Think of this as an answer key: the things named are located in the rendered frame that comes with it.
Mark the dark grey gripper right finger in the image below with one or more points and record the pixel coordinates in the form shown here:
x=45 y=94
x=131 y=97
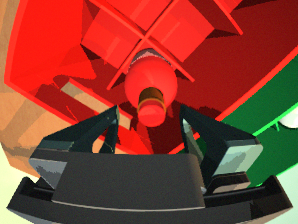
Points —
x=229 y=149

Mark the red crate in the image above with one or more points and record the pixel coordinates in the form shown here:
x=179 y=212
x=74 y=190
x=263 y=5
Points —
x=54 y=42

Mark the green bottle crate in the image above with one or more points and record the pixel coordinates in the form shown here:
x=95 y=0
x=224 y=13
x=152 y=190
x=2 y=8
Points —
x=261 y=112

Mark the white bottle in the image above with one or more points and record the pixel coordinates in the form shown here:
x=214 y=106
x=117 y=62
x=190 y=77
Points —
x=291 y=119

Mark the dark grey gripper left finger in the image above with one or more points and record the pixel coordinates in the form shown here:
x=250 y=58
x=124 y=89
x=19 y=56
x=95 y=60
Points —
x=80 y=137

